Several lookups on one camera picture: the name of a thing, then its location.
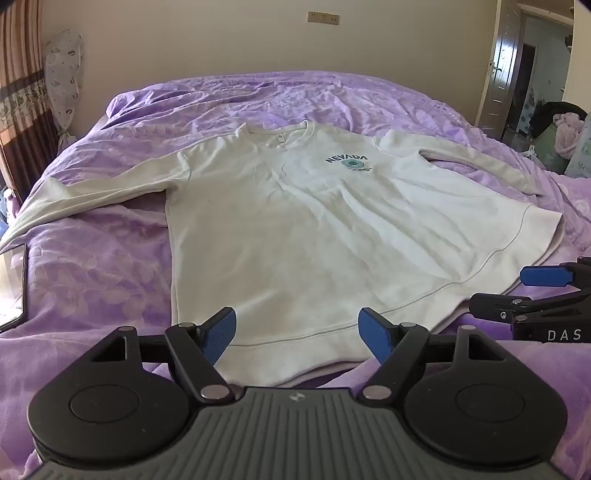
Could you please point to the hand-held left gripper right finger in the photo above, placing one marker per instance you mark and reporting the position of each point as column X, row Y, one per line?
column 376, row 337

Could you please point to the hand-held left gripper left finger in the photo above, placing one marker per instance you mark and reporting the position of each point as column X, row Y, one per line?
column 220, row 334

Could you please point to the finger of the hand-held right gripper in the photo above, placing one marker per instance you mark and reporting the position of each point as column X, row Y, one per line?
column 545, row 275
column 496, row 305

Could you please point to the white printed sweatshirt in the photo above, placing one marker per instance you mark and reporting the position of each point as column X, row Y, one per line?
column 300, row 230

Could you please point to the green bag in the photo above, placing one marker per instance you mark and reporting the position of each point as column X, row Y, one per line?
column 549, row 147

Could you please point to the purple floral bed blanket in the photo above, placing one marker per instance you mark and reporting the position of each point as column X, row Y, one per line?
column 101, row 277

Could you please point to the pink fluffy garment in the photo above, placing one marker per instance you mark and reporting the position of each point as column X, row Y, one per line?
column 570, row 134

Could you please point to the dark garment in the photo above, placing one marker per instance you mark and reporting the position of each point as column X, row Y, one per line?
column 547, row 115

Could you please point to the white wooden door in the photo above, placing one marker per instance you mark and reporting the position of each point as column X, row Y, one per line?
column 501, row 69

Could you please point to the black smartphone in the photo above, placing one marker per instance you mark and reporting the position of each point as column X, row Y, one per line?
column 11, row 286

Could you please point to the small pink object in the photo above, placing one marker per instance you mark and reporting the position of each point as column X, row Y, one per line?
column 9, row 201

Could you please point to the fan with floral cover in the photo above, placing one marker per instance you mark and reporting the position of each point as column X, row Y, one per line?
column 64, row 74

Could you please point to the brown patterned curtain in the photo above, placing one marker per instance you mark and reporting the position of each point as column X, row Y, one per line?
column 21, row 92

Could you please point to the beige wall socket strip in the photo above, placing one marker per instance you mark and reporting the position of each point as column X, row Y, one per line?
column 324, row 17

